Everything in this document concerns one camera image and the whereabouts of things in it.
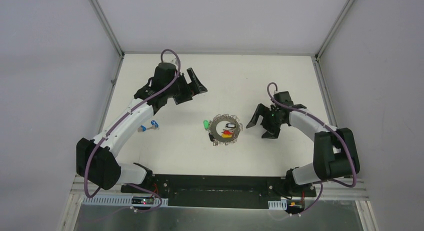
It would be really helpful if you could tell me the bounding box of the blue tagged key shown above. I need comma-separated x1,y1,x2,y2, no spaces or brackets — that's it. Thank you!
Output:
150,120,159,130
137,125,147,133

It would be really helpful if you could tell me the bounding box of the purple cable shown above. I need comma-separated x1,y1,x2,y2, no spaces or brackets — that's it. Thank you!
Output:
266,82,359,189
84,49,182,199

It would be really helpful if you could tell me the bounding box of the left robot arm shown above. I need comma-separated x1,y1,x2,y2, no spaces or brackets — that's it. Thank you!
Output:
76,62,208,194

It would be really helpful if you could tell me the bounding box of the left white cable duct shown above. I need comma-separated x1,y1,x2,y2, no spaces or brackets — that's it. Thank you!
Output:
82,195,169,208

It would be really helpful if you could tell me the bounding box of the red key tag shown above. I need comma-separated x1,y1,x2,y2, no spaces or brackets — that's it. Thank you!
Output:
222,129,234,135

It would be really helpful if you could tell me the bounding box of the white cable duct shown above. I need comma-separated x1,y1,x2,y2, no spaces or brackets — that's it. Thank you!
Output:
267,200,288,211
82,195,169,208

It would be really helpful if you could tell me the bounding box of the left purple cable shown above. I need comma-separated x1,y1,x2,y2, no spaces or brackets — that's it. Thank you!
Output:
84,49,182,199

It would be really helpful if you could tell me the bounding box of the yellow key tag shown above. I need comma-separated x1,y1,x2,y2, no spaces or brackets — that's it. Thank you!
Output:
221,133,232,138

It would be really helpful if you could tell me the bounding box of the green key tag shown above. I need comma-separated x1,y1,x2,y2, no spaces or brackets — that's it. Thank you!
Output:
203,120,210,130

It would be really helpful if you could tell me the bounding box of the round metal keyring disc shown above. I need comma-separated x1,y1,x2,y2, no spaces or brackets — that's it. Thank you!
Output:
205,114,244,147

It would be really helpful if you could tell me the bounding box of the right white cable duct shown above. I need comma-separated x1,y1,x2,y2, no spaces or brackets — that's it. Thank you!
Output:
267,200,288,211

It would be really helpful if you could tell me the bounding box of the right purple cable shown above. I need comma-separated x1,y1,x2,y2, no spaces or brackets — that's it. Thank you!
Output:
266,82,359,189

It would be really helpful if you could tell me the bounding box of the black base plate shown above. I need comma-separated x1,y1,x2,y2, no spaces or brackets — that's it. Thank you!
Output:
120,174,317,210

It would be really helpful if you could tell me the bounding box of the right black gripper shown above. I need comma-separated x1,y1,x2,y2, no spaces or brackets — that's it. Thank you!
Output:
246,103,285,139

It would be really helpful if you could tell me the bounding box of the black key tag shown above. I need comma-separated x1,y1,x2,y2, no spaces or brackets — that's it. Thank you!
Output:
225,123,236,129

